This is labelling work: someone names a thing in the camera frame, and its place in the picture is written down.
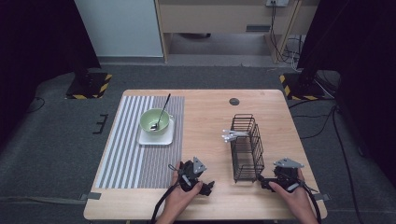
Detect black power cables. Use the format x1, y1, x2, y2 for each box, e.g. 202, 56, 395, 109
269, 1, 302, 64

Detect grey tape piece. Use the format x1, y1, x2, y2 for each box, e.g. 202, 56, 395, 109
312, 192, 331, 203
78, 191, 103, 202

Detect person's right hand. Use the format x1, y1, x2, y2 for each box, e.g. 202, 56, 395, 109
267, 168, 314, 218

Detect light wooden desk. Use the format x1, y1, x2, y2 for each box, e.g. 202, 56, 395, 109
154, 0, 321, 65

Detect black floor cable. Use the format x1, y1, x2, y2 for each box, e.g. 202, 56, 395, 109
288, 69, 366, 224
25, 96, 47, 114

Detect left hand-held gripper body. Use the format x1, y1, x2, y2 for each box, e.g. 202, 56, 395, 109
177, 156, 208, 192

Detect black stand with striped base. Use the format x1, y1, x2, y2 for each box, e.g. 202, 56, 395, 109
64, 46, 113, 101
278, 46, 327, 102

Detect grey striped placemat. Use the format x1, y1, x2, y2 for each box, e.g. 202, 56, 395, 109
94, 94, 186, 190

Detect green bowl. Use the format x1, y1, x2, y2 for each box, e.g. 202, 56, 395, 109
139, 107, 171, 136

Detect person's left hand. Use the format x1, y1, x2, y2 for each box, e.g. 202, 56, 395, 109
163, 161, 204, 219

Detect white cables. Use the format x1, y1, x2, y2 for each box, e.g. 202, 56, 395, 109
288, 35, 303, 73

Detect grey desk label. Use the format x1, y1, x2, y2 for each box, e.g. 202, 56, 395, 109
245, 24, 272, 33

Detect white square plate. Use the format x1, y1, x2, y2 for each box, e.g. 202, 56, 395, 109
137, 114, 176, 147

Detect grey power strip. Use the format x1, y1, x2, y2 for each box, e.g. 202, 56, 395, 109
265, 0, 290, 8

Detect right hand-held gripper cable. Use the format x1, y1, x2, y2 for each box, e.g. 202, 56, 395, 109
297, 177, 323, 224

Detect black curtain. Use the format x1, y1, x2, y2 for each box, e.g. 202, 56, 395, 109
0, 0, 103, 147
296, 0, 396, 189

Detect left hand-held gripper cable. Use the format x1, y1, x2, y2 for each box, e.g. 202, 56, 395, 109
149, 163, 183, 224

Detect black wire basket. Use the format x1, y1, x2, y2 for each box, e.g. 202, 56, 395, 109
230, 113, 266, 184

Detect white panel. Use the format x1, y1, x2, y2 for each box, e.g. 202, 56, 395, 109
74, 0, 164, 59

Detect hand-held gripper cable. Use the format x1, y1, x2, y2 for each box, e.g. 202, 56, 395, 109
297, 177, 323, 224
149, 163, 183, 224

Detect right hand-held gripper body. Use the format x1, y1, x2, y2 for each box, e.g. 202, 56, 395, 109
273, 157, 305, 193

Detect grey floor strip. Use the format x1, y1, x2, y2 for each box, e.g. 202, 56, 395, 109
0, 195, 82, 207

